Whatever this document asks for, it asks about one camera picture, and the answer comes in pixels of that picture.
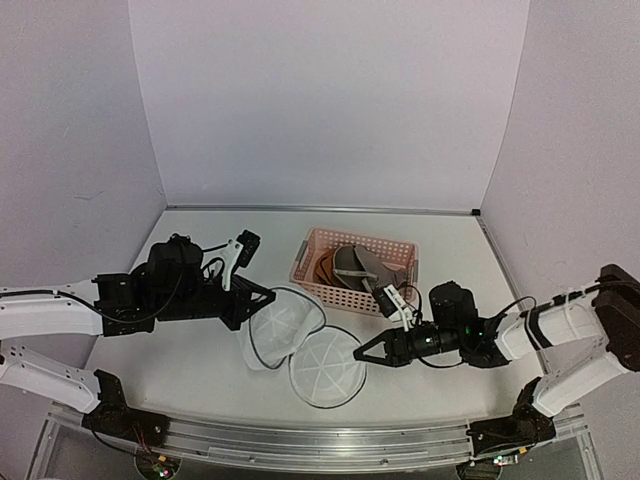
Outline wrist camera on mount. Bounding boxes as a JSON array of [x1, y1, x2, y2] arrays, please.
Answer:
[[145, 228, 264, 296], [374, 282, 482, 336]]

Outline aluminium front rail frame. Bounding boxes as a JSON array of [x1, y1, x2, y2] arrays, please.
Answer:
[[26, 403, 603, 479]]

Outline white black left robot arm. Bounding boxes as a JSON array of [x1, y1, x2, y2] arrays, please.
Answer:
[[1, 273, 275, 446]]

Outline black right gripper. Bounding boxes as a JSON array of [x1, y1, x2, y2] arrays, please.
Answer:
[[355, 325, 465, 369]]

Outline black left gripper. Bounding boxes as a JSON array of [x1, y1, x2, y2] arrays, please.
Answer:
[[154, 274, 275, 332]]

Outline orange black bra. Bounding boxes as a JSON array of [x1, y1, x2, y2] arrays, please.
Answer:
[[313, 249, 345, 288]]

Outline aluminium rail at table back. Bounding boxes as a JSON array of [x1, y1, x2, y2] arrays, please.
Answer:
[[166, 204, 482, 217]]

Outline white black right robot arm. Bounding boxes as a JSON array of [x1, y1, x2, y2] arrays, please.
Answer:
[[353, 264, 639, 459]]

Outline pink perforated plastic basket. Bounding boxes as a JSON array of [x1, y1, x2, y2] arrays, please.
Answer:
[[290, 227, 418, 316]]

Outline white mesh laundry bag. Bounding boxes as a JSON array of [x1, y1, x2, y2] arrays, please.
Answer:
[[238, 285, 367, 410]]

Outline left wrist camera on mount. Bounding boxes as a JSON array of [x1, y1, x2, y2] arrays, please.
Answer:
[[145, 228, 264, 296]]

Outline grey bra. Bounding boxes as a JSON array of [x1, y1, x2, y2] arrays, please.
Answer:
[[334, 245, 408, 293]]

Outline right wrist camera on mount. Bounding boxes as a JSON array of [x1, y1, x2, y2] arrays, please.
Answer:
[[374, 282, 482, 336]]

